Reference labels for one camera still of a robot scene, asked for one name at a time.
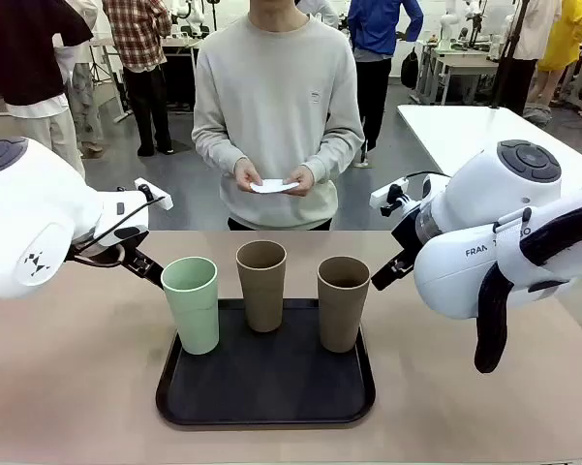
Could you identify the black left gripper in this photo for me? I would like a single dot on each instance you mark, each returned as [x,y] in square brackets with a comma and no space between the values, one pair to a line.
[133,239]

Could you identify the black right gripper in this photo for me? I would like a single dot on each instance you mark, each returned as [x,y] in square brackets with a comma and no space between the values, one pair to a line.
[406,232]

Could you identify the brown tall cup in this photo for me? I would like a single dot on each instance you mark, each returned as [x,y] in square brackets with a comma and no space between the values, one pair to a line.
[341,315]
[261,300]

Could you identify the pale green tall cup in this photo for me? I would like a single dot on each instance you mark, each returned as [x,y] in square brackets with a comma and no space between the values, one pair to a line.
[193,315]

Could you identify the white scalloped paper coaster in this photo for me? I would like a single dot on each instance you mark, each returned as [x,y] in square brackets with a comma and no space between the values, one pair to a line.
[271,186]

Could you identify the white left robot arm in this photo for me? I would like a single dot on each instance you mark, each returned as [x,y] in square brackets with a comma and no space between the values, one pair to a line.
[29,218]

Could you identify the person's left forearm beige sleeve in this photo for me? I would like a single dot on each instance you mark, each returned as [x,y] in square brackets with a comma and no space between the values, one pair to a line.
[339,155]

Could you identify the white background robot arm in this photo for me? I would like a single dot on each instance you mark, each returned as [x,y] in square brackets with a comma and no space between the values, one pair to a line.
[193,14]
[446,24]

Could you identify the person's right forearm beige sleeve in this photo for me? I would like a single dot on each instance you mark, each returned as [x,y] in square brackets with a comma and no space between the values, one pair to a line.
[218,155]

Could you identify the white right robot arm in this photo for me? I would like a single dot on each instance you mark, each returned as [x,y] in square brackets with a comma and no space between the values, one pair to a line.
[489,194]

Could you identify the person's left hand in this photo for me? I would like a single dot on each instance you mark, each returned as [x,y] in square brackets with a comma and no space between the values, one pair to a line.
[304,181]

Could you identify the person's right hand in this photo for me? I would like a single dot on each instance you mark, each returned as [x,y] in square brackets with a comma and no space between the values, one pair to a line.
[246,174]

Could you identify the large white table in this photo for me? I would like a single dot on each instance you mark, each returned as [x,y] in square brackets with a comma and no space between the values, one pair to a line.
[445,131]

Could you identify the black plastic tray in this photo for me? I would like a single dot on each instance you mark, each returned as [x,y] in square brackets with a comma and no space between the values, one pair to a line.
[271,387]

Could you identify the person in grey patterned trousers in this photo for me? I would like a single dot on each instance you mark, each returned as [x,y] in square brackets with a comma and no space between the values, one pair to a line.
[84,106]

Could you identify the black hanging bag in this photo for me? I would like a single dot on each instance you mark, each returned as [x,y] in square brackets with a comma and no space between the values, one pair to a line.
[409,68]

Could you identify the person in beige sweater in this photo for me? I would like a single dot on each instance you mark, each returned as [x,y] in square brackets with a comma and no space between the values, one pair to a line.
[276,97]

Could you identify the grey background desk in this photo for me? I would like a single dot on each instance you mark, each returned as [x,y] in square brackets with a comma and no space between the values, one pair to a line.
[465,65]

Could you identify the white background desk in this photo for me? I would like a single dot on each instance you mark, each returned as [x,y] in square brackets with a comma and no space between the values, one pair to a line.
[181,44]

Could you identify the person in plaid shirt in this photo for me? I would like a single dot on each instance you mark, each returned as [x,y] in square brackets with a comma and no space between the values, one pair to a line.
[135,34]

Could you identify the person in blue jacket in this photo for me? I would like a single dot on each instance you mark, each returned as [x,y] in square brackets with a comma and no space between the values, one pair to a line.
[373,29]

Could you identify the black tripod stand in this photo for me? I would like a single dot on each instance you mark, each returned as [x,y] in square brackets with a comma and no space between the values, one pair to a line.
[513,43]

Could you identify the person in cream top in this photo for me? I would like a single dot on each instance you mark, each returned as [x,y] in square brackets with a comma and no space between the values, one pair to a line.
[537,29]

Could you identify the person in yellow coat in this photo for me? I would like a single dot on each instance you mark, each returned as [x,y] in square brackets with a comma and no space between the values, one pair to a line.
[566,39]

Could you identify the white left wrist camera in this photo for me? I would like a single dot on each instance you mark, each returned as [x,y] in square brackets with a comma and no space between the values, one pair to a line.
[161,201]

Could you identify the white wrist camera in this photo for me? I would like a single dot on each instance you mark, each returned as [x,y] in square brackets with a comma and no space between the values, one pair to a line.
[385,194]
[161,201]

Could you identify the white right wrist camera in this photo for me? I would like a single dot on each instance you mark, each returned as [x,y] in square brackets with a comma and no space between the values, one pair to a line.
[385,194]

